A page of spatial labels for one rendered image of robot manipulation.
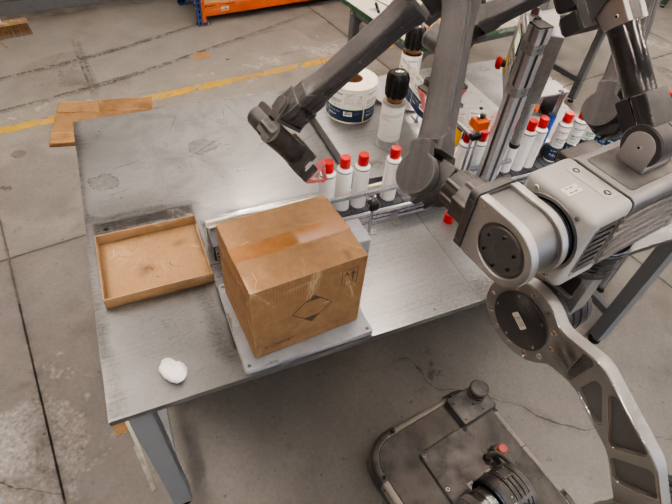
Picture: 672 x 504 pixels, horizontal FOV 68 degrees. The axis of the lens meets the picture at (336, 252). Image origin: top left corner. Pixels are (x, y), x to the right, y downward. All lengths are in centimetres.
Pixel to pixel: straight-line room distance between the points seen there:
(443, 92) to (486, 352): 173
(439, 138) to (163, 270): 96
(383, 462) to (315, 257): 93
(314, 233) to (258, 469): 115
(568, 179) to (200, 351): 97
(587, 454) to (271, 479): 129
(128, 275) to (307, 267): 62
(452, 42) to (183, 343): 97
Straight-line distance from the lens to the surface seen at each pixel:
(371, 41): 109
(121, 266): 160
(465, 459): 193
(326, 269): 115
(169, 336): 142
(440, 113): 92
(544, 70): 151
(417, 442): 193
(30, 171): 354
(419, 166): 87
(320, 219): 126
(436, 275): 157
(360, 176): 156
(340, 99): 201
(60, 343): 257
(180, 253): 159
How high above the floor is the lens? 198
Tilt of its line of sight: 47 degrees down
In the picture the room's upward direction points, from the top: 6 degrees clockwise
